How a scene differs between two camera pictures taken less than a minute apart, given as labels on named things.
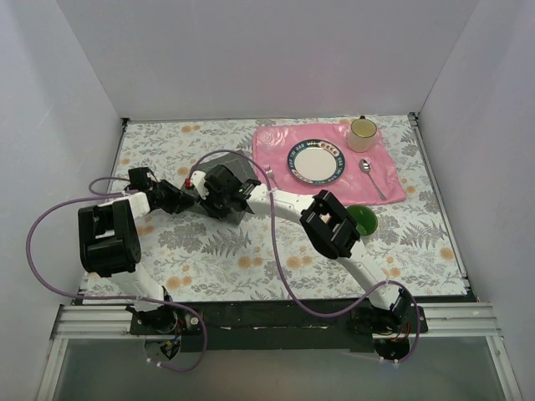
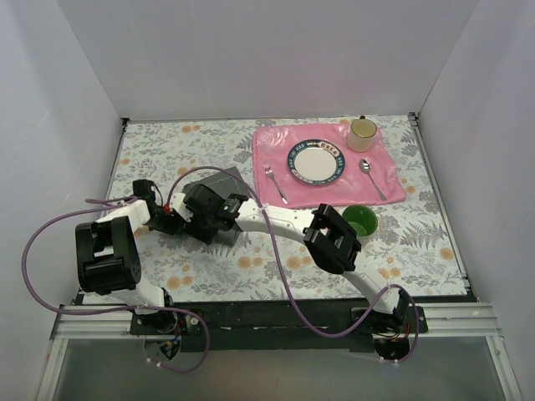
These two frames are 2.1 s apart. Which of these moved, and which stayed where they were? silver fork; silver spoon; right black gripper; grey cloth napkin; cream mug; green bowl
Moved: grey cloth napkin; right black gripper
Stayed: silver spoon; silver fork; green bowl; cream mug
